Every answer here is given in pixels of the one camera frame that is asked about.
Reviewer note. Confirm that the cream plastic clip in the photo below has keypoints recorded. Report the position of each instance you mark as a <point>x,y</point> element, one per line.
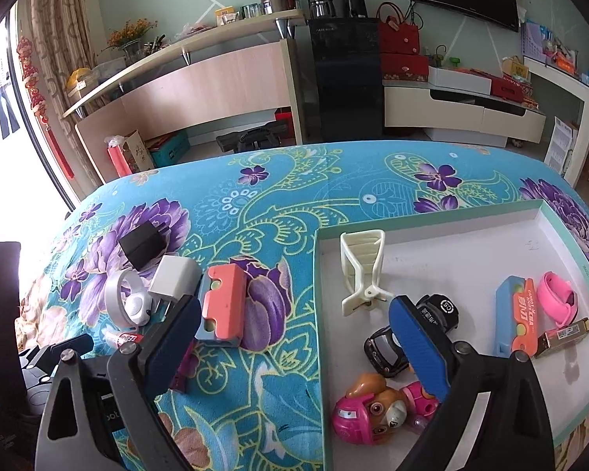
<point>361,265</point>

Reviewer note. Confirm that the patterned curtain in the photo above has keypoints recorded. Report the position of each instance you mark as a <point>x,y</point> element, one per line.
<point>59,59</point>

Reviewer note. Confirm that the black plug charger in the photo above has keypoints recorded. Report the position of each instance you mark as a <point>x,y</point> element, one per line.
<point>142,245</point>

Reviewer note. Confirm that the yellow container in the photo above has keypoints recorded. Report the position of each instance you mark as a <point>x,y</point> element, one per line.
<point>81,81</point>

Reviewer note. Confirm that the black water dispenser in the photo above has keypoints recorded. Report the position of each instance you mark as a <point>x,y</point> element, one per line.
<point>346,78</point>

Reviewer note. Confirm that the red hanging ornament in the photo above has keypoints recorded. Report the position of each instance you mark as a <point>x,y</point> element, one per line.
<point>37,93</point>

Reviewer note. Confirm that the red tissue box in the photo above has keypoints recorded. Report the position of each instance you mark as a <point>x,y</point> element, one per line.
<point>122,157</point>

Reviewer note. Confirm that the yellow flower bouquet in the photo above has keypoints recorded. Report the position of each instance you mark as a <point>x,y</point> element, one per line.
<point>127,34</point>

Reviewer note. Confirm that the pink pup toy figure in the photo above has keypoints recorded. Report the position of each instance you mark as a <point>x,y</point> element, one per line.
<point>373,412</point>

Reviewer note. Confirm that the pink wrist watch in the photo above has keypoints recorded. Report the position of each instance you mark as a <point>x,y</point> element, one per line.
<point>559,299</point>

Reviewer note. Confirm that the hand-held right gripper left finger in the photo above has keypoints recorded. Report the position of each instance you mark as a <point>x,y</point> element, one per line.
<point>174,338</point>

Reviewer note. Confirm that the dark brown post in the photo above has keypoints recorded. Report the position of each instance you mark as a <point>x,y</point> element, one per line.
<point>0,328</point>

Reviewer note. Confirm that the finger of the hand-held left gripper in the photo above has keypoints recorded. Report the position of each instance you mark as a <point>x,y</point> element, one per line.
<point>54,351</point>

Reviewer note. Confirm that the white flat box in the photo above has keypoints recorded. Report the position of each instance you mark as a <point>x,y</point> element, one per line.
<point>459,78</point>

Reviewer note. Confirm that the blue orange toy knife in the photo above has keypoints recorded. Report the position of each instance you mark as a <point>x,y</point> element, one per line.
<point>513,314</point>

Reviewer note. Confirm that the floral blue blanket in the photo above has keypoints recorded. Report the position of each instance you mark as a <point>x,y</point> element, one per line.
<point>275,196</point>

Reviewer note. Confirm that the purple orange toy gun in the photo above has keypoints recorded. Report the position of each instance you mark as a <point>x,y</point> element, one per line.
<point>221,304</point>

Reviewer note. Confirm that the red handbags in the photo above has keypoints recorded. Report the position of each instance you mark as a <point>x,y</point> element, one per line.
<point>400,44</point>

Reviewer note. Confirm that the shallow teal cardboard box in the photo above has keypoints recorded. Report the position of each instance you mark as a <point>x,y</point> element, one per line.
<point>471,265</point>

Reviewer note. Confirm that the blue storage box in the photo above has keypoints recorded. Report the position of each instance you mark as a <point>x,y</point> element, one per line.
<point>169,149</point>

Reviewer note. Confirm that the wooden partition counter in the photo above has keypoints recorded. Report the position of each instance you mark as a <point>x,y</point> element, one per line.
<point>201,88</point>

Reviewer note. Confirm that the red glue tube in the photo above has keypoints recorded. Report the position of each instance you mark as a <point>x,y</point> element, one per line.
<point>122,338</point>

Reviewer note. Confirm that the tall white side desk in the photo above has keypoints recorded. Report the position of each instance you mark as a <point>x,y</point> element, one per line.
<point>581,108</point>

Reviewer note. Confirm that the white wrist band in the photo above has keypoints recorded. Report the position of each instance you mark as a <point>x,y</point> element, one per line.
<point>137,306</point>

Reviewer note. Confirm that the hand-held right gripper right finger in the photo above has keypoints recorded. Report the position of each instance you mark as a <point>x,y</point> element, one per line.
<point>419,348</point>

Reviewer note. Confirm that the white plug charger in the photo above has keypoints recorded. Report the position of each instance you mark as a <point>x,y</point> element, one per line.
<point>174,279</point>

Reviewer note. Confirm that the low white television cabinet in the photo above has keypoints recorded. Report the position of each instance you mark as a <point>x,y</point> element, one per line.
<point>446,113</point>

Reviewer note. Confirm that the black floor appliance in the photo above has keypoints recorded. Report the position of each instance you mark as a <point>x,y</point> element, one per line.
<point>250,140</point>

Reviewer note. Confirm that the black toy car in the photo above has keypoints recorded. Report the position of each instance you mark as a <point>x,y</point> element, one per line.
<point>383,353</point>

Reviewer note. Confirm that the gold patterned lighter box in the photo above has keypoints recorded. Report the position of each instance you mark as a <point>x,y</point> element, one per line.
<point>564,337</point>

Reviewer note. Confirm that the white paper calendar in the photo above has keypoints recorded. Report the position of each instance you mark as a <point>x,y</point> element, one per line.
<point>560,147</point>

